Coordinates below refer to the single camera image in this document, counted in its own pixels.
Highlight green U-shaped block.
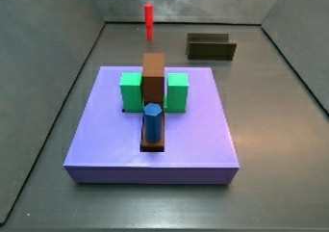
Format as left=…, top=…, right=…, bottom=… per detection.
left=120, top=72, right=189, bottom=113

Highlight purple board base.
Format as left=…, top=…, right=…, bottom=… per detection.
left=65, top=66, right=241, bottom=184

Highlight blue hexagonal peg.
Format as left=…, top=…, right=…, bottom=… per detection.
left=145, top=103, right=162, bottom=142

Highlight brown L-shaped block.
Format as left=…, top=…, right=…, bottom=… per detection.
left=142, top=53, right=165, bottom=152

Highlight black angle bracket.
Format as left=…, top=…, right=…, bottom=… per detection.
left=187, top=33, right=237, bottom=61

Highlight red cylinder peg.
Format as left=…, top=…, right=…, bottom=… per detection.
left=145, top=3, right=154, bottom=40

